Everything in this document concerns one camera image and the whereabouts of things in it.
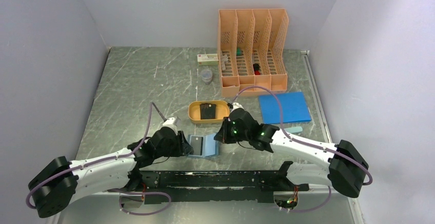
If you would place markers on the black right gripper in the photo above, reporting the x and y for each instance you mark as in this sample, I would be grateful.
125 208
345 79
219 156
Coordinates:
222 136

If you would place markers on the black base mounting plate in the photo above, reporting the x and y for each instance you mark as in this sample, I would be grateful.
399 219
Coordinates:
202 186

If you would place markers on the blue leather card holder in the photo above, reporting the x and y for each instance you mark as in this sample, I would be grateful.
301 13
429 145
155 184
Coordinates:
211 146

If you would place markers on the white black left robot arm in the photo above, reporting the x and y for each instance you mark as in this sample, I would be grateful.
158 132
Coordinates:
62 182

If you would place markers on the yellow oval tray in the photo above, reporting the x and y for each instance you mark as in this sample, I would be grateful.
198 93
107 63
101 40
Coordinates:
219 107

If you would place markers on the clear plastic clip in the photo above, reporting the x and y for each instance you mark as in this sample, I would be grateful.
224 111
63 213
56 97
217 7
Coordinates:
224 62

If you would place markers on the green item in organizer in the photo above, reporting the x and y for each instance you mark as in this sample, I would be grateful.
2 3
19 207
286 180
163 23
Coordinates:
239 52

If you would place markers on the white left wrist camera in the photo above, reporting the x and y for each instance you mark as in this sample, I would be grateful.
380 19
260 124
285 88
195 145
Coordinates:
171 123

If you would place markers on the black VIP credit card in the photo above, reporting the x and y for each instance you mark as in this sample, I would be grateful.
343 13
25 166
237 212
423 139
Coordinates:
197 144

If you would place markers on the orange plastic file organizer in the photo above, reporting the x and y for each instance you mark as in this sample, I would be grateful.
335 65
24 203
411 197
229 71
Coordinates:
261 34

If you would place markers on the red black item in organizer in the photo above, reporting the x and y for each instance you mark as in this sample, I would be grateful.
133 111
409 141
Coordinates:
257 69

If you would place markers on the clear small jar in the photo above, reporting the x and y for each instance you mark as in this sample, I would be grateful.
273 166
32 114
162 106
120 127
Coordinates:
206 76

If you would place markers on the white small carton box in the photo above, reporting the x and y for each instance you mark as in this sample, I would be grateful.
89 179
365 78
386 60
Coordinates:
207 59

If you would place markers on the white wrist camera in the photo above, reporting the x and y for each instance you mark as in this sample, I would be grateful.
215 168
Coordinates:
171 123
233 106

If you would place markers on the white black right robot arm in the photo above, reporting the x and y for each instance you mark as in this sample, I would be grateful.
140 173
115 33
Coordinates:
340 166

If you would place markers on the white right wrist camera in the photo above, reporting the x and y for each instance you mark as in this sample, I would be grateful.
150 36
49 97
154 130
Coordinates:
233 106

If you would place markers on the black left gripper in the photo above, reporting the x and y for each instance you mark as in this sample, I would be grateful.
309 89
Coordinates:
182 147

